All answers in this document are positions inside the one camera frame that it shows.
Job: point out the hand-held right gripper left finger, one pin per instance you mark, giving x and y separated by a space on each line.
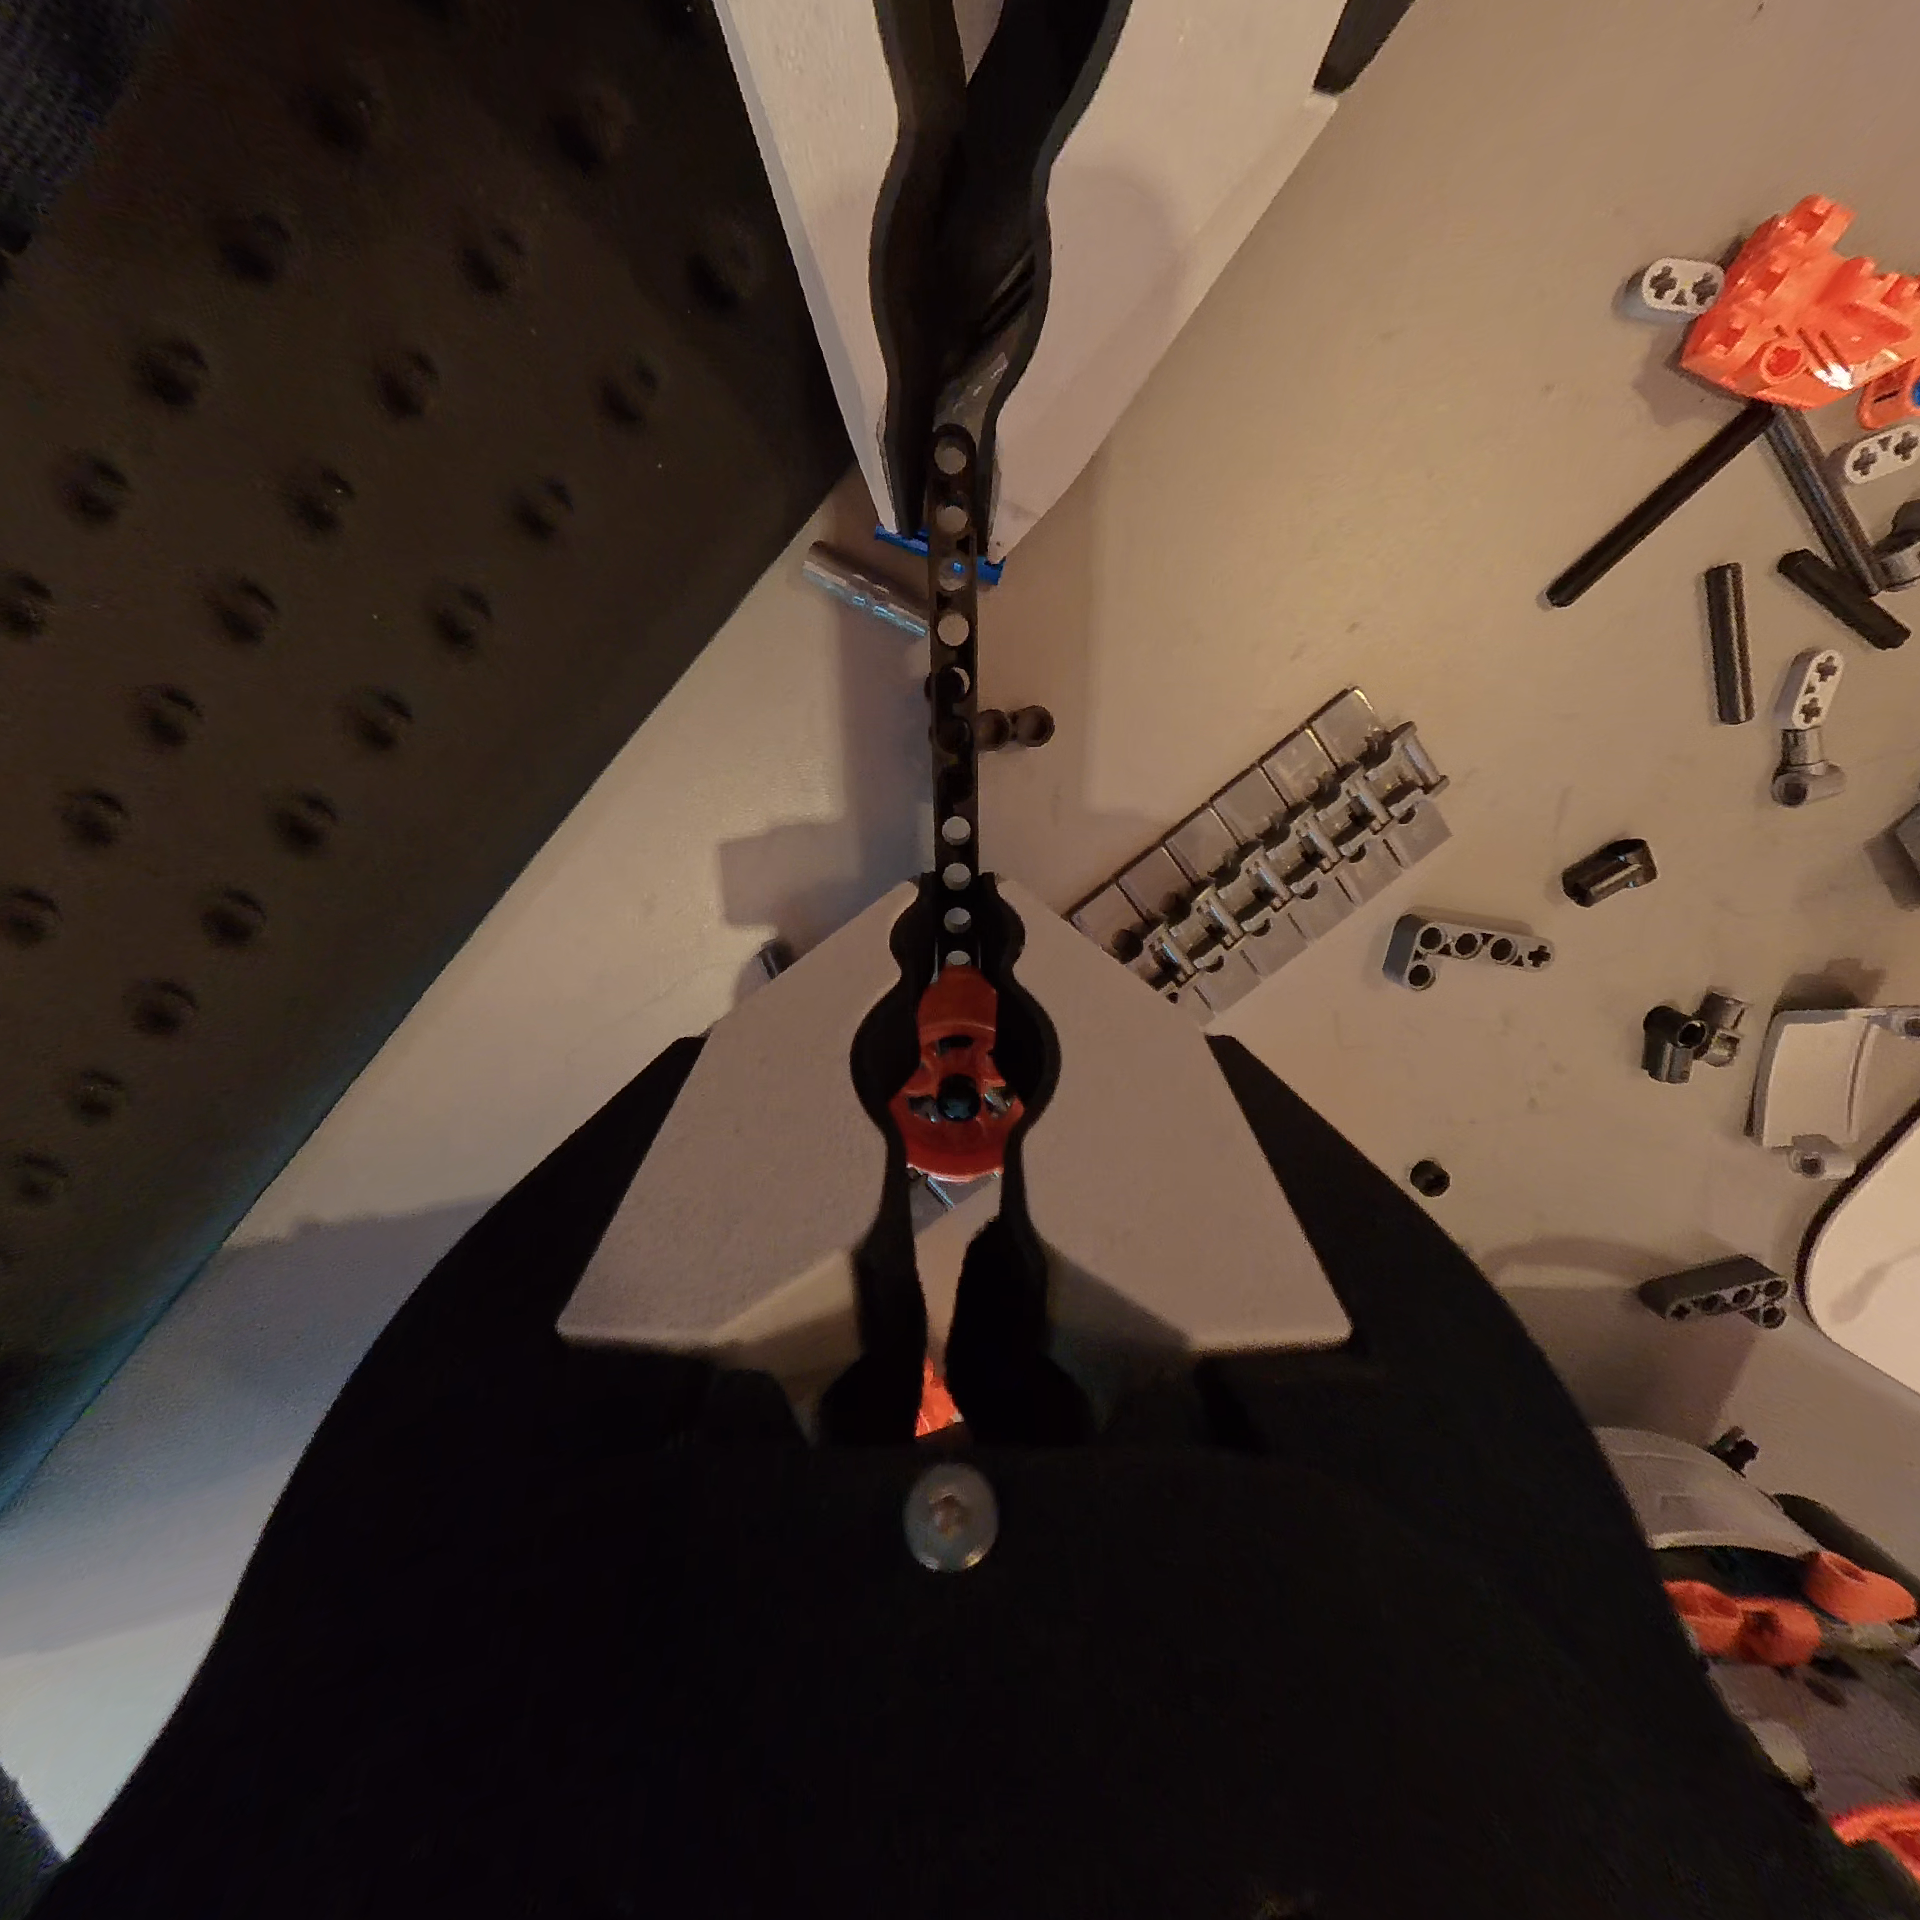
720 1201

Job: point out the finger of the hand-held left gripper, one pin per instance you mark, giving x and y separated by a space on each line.
806 151
1188 151

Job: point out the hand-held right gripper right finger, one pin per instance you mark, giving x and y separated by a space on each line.
1188 1201

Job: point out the orange gear wheel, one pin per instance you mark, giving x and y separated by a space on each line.
960 1115

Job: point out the orange toy piece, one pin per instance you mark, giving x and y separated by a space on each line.
1786 299

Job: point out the long black holed beam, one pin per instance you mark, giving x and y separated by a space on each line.
951 691

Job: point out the grey toy robot vehicle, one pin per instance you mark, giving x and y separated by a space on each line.
1773 1591

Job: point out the blue pin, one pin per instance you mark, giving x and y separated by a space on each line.
895 544

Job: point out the grey axle tube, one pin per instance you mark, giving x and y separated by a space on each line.
855 578

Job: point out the dark grey angled beam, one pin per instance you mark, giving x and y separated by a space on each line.
1710 1292

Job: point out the small black peg piece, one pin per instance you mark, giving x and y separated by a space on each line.
1609 873

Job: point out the black dimpled mat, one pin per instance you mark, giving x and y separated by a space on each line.
362 601

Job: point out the grey curved panel piece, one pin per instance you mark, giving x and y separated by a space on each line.
1832 1082

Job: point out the white book stand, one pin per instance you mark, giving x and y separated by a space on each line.
1874 1260

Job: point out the black axle rod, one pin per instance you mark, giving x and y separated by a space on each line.
1727 646

